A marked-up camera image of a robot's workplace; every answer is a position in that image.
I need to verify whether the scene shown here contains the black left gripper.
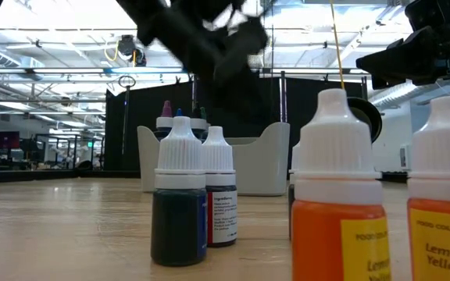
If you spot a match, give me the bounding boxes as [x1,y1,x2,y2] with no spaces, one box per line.
[115,0,270,85]

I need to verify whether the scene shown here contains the lemon yellow food coloring bottle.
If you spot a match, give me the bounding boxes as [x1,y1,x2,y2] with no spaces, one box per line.
[406,95,450,281]
[291,87,392,281]

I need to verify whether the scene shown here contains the light grey plastic bin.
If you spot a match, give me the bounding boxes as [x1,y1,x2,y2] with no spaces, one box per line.
[137,122,291,197]

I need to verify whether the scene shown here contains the small dark food coloring bottle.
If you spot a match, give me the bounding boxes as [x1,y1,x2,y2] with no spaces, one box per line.
[287,140,303,242]

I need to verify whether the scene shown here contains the small red food coloring bottle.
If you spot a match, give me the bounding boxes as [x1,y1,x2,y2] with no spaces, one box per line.
[201,125,238,248]

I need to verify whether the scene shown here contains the small blue food coloring bottle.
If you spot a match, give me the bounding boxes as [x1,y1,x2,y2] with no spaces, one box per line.
[150,116,208,268]

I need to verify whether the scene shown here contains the horizontal overhead light bar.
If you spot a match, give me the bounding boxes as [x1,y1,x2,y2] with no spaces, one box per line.
[105,66,366,76]

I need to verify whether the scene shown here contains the black curtain partition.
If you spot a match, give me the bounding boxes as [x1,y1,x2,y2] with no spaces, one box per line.
[103,76,368,176]

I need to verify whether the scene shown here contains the dark red screen monitor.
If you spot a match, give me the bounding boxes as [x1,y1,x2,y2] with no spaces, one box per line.
[0,131,21,151]

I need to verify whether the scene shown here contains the yellow hanging cable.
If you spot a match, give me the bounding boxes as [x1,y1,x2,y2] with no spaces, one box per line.
[329,0,346,91]

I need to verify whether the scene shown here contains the black ceiling cable reel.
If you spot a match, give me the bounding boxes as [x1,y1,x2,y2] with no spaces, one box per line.
[117,34,148,68]

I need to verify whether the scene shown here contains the metal ring on pole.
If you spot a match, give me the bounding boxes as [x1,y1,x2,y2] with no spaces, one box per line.
[117,75,137,133]

